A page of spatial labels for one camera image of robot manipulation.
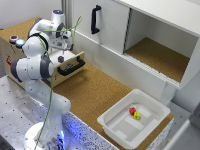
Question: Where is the green cable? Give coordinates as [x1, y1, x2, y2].
[33, 15, 84, 150]

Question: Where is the blue button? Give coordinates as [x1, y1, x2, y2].
[15, 38, 26, 48]

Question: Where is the red button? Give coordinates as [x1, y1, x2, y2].
[9, 34, 19, 44]

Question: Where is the white plastic box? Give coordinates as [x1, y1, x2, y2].
[96, 88, 172, 150]

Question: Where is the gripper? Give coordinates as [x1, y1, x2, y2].
[50, 31, 74, 52]

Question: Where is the white cabinet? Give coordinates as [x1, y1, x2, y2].
[67, 0, 200, 107]

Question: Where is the purple block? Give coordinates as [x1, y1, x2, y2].
[57, 55, 65, 64]

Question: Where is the wooden drawer box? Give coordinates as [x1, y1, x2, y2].
[0, 16, 86, 90]

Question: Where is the black door handle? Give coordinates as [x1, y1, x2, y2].
[90, 4, 102, 35]

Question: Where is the white sliding door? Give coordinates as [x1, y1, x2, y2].
[72, 0, 131, 56]

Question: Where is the wooden drawer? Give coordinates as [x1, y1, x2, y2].
[49, 49, 87, 85]

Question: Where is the yellow block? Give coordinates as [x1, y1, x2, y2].
[133, 111, 141, 120]

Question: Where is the black drawer handle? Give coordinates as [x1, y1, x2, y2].
[56, 55, 86, 77]

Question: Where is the pink block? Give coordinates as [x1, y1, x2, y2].
[129, 106, 137, 116]

